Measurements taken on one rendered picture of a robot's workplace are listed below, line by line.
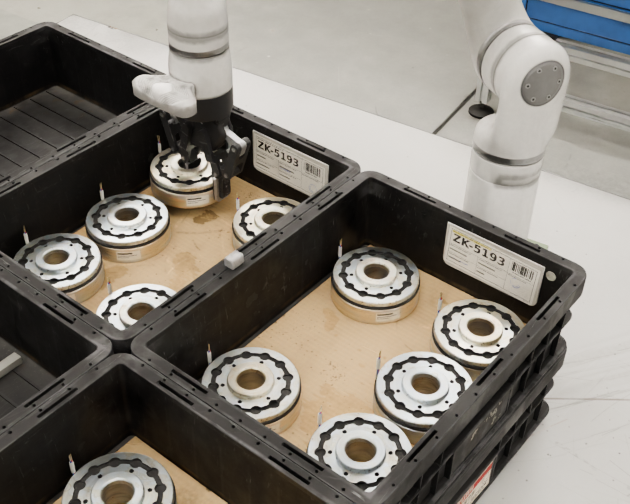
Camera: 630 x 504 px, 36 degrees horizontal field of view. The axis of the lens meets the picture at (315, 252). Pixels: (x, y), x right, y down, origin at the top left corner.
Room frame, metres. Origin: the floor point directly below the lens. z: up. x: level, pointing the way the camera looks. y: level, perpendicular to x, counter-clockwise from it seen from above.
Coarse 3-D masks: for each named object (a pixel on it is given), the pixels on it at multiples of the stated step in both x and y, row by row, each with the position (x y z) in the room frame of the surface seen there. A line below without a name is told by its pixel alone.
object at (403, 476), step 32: (352, 192) 0.92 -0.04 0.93; (416, 192) 0.92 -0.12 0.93; (480, 224) 0.86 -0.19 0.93; (256, 256) 0.79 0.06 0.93; (544, 256) 0.80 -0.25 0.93; (224, 288) 0.74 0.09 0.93; (576, 288) 0.75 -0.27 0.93; (160, 320) 0.69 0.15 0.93; (544, 320) 0.70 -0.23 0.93; (512, 352) 0.66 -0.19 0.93; (192, 384) 0.61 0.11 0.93; (448, 416) 0.57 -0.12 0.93; (288, 448) 0.54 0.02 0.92; (416, 448) 0.54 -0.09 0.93; (320, 480) 0.50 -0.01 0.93; (384, 480) 0.50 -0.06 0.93; (416, 480) 0.52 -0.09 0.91
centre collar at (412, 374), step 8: (416, 368) 0.69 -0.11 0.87; (424, 368) 0.69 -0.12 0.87; (432, 368) 0.69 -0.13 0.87; (408, 376) 0.68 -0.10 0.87; (416, 376) 0.68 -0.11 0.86; (424, 376) 0.69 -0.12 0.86; (432, 376) 0.68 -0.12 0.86; (440, 376) 0.68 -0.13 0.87; (408, 384) 0.67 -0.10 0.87; (440, 384) 0.67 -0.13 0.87; (448, 384) 0.67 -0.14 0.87; (408, 392) 0.66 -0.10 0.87; (416, 392) 0.66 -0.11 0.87; (440, 392) 0.66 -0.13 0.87; (448, 392) 0.66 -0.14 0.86; (416, 400) 0.65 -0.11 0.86; (424, 400) 0.65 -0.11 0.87; (432, 400) 0.65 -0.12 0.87; (440, 400) 0.65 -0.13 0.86
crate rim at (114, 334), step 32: (128, 128) 1.04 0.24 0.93; (64, 160) 0.96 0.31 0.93; (352, 160) 0.98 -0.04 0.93; (0, 192) 0.89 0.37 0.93; (320, 192) 0.91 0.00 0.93; (288, 224) 0.85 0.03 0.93; (0, 256) 0.78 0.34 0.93; (192, 288) 0.74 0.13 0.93; (96, 320) 0.69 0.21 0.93; (128, 352) 0.66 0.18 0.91
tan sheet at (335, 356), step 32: (320, 288) 0.85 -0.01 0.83; (448, 288) 0.86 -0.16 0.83; (288, 320) 0.80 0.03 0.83; (320, 320) 0.80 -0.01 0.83; (352, 320) 0.80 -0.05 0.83; (416, 320) 0.80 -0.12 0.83; (288, 352) 0.75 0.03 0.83; (320, 352) 0.75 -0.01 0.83; (352, 352) 0.75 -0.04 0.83; (384, 352) 0.75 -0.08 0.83; (320, 384) 0.70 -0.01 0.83; (352, 384) 0.70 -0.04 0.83
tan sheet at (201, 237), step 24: (144, 192) 1.04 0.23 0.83; (240, 192) 1.04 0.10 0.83; (264, 192) 1.04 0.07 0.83; (192, 216) 0.99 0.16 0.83; (216, 216) 0.99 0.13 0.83; (192, 240) 0.94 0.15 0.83; (216, 240) 0.94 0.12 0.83; (120, 264) 0.89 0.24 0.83; (144, 264) 0.89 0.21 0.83; (168, 264) 0.89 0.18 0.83; (192, 264) 0.89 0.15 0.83; (120, 288) 0.84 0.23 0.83
